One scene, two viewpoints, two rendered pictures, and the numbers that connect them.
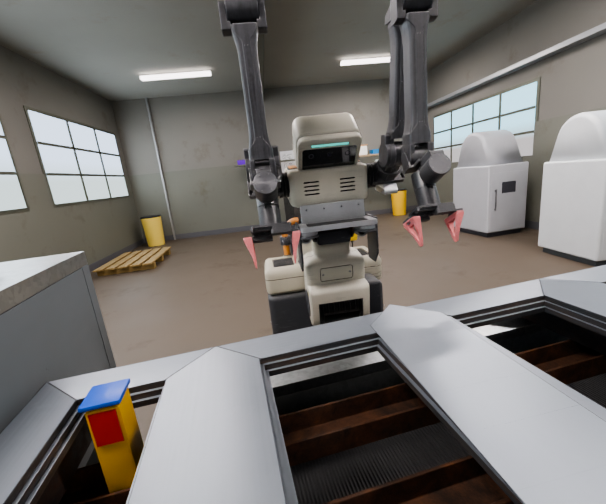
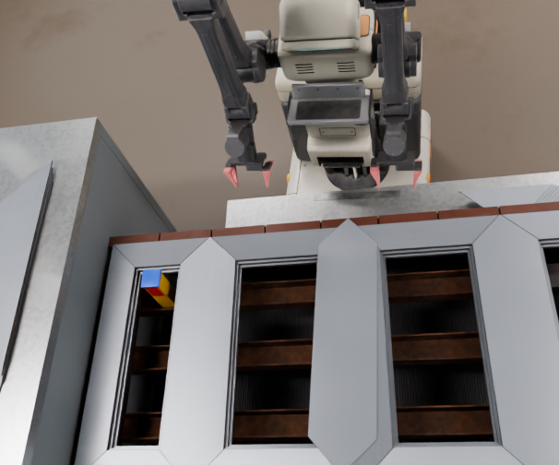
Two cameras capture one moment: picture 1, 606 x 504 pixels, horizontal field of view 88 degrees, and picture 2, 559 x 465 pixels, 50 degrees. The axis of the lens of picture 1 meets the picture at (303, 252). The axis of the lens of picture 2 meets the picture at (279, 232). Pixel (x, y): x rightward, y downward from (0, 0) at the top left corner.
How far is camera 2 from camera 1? 1.39 m
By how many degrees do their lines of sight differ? 51
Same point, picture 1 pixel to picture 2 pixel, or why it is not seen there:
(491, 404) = (338, 334)
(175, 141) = not seen: outside the picture
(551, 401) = (366, 341)
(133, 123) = not seen: outside the picture
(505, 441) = (326, 354)
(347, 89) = not seen: outside the picture
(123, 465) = (166, 301)
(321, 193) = (316, 72)
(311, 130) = (296, 33)
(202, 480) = (199, 336)
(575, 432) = (358, 359)
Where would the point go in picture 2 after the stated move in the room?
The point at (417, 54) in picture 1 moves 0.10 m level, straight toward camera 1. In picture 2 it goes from (388, 41) to (365, 71)
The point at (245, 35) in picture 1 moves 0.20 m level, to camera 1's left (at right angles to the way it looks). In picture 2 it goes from (203, 28) to (126, 27)
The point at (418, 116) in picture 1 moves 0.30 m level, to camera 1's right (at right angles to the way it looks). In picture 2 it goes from (390, 86) to (519, 90)
